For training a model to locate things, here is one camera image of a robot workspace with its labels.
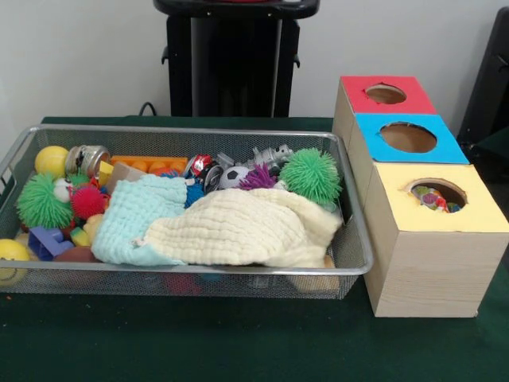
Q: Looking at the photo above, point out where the cream waffle cloth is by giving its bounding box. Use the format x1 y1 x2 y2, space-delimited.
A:
142 187 343 269

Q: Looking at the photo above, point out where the green spiky ball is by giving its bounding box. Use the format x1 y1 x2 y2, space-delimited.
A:
16 173 76 230
278 147 344 205

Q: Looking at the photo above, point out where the mint waffle cloth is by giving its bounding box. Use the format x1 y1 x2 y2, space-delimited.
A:
90 175 190 267

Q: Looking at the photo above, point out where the multicoloured patterned cloth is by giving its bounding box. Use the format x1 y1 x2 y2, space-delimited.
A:
414 186 464 213

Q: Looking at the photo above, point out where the shallow clear mesh bin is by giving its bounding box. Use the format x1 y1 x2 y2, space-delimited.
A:
0 123 373 301

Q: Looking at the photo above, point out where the wooden box with three holes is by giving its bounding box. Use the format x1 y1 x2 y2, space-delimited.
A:
332 76 509 319

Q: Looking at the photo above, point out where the purple spiky ball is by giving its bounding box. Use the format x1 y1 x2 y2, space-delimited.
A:
239 164 278 192

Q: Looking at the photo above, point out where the small soccer ball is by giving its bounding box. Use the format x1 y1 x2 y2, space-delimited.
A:
218 165 251 191

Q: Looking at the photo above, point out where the grey toy robot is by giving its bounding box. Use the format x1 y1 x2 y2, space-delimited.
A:
253 144 295 172

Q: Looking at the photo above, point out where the orange toy brick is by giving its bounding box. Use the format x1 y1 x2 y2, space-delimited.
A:
110 155 188 177

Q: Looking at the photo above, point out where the red spiky ball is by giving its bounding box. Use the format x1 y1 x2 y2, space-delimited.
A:
72 185 109 220

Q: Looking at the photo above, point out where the crushed silver drink can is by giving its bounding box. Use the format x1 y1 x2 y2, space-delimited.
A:
64 142 111 174

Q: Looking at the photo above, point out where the yellow ball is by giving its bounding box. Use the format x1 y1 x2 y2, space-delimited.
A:
0 239 29 286
33 146 69 177

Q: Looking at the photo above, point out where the purple toy block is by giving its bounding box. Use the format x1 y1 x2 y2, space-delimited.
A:
26 227 75 262

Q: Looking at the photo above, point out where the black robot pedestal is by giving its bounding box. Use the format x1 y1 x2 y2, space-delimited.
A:
153 0 319 119

